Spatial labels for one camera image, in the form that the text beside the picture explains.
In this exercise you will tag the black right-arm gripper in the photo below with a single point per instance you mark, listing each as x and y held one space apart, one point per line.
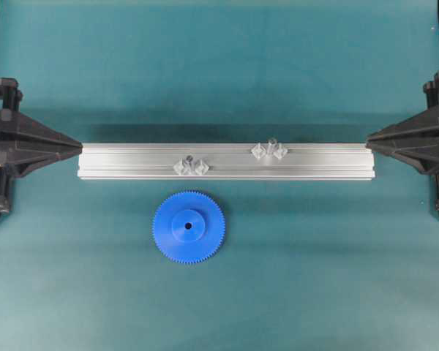
421 126

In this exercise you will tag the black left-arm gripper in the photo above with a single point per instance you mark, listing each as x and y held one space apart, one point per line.
34 145

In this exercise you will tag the right steel shaft with brackets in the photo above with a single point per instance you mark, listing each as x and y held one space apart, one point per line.
272 148

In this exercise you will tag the left steel shaft with brackets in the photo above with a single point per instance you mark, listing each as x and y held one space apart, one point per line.
189 166

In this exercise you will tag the steel shaft with brackets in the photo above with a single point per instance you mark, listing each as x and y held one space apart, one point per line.
189 166
272 148

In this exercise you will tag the silver aluminium extrusion rail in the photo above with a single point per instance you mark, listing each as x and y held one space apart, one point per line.
226 161

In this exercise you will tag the large blue plastic gear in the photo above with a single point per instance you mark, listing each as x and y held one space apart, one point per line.
188 227

